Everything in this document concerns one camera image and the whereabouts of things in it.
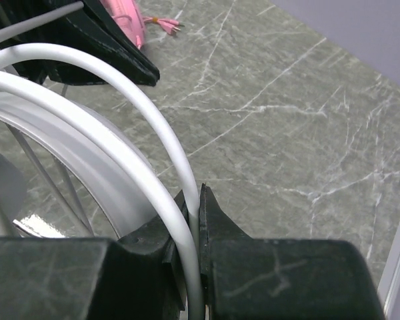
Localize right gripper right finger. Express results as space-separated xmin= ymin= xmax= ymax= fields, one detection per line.
xmin=199 ymin=184 xmax=253 ymax=319

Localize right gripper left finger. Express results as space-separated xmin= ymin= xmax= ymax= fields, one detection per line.
xmin=113 ymin=189 xmax=189 ymax=320

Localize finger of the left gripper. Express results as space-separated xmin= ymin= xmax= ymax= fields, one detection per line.
xmin=0 ymin=6 xmax=107 ymax=86
xmin=65 ymin=1 xmax=160 ymax=87

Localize pink headphones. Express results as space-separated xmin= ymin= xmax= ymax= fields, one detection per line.
xmin=101 ymin=0 xmax=145 ymax=49

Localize pink headphone cable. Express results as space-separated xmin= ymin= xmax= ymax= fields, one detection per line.
xmin=135 ymin=15 xmax=186 ymax=51

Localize white headphones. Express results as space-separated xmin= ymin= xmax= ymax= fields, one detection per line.
xmin=0 ymin=41 xmax=201 ymax=320

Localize front aluminium rail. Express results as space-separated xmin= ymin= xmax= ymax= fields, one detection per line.
xmin=376 ymin=189 xmax=400 ymax=320

